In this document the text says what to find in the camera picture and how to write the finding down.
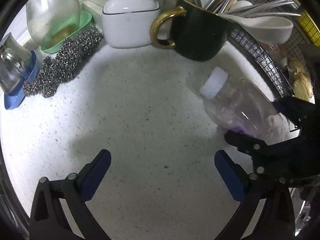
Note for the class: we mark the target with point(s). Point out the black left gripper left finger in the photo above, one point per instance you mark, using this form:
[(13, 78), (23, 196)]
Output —
[(48, 220)]

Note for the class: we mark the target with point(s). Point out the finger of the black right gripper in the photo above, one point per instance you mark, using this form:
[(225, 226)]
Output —
[(244, 143), (296, 110)]

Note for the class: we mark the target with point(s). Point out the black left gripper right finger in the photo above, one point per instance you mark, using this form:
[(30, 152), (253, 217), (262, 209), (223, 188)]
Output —
[(276, 221)]

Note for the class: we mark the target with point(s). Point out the clear purple label bottle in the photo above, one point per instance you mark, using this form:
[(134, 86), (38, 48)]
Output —
[(240, 106)]

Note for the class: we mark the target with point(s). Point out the ginger root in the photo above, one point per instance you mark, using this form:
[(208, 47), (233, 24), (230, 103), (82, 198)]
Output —
[(301, 82)]

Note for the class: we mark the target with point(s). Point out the white ceramic spoon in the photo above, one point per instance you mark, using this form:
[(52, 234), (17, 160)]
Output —
[(271, 30)]

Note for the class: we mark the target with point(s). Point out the steel wool scrubber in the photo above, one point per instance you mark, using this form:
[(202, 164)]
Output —
[(66, 64)]

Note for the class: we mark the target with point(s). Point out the white lidded sugar jar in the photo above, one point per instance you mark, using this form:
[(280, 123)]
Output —
[(126, 23)]

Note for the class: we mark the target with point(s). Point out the green saucer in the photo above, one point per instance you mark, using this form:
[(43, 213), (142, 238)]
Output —
[(86, 20)]

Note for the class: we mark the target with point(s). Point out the glass carafe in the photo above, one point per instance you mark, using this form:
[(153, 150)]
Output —
[(47, 17)]

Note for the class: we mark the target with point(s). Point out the dark green gold-handled mug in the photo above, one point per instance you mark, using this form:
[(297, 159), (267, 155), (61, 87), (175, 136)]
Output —
[(193, 32)]

